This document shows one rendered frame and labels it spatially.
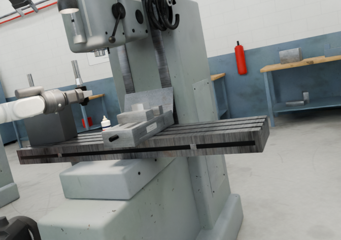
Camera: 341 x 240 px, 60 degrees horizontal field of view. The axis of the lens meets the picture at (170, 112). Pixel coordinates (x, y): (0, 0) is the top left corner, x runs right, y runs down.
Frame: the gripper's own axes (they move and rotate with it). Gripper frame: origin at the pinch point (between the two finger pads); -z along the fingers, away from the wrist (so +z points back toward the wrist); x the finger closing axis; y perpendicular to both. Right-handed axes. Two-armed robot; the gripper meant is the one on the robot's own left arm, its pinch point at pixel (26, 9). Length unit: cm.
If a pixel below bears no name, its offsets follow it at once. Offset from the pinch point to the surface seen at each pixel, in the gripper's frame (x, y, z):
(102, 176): 60, -89, -33
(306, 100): 162, 177, -324
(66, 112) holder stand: 23, -49, -36
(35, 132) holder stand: 7, -60, -36
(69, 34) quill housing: 47, -38, 1
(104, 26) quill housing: 64, -37, 0
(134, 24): 67, -20, -13
